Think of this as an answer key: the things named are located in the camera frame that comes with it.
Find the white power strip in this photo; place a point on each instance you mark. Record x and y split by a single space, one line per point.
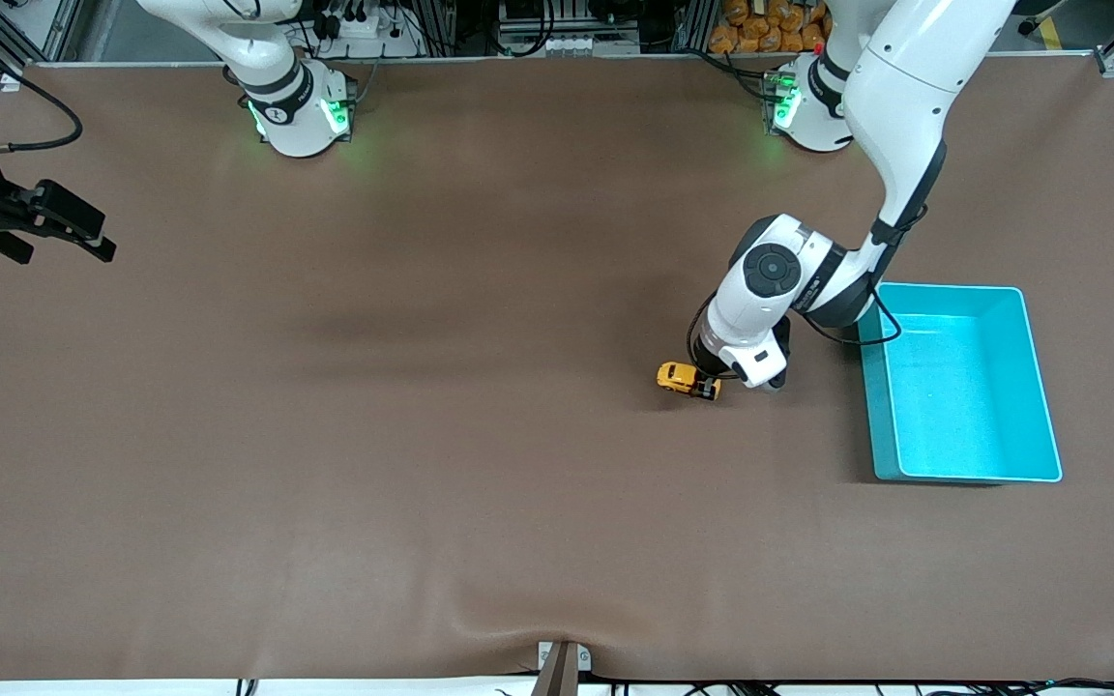
368 29

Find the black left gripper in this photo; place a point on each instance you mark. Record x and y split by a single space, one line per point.
709 387

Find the teal plastic bin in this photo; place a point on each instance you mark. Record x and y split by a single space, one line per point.
963 406

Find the yellow toy beetle car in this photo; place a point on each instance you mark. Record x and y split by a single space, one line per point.
678 377

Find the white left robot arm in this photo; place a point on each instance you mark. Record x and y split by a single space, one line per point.
905 77

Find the orange snack bags pile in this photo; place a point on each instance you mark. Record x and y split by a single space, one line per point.
760 29

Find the grey table edge bracket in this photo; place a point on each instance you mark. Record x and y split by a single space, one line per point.
564 667

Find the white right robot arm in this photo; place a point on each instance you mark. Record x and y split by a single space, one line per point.
296 106

